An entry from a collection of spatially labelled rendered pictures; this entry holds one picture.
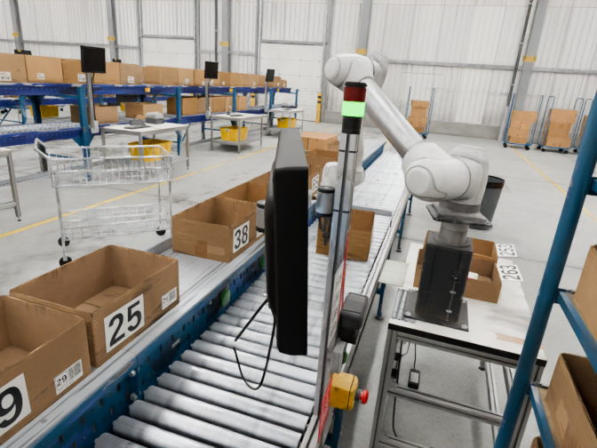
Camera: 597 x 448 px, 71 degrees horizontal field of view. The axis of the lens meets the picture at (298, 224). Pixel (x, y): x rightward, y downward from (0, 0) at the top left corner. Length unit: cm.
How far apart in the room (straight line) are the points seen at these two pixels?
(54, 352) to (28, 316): 22
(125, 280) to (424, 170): 114
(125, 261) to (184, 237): 37
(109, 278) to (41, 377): 61
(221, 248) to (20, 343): 81
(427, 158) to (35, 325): 130
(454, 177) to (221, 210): 122
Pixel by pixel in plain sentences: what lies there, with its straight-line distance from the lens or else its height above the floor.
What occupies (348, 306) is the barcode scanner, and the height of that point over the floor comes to 109.
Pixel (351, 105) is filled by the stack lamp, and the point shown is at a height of 161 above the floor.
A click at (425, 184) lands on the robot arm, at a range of 148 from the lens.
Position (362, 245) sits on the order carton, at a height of 84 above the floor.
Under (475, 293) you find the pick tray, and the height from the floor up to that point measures 78.
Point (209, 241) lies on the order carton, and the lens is 186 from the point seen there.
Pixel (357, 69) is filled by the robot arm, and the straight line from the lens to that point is 179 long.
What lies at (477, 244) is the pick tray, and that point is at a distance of 267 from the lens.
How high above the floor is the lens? 166
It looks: 19 degrees down
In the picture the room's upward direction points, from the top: 4 degrees clockwise
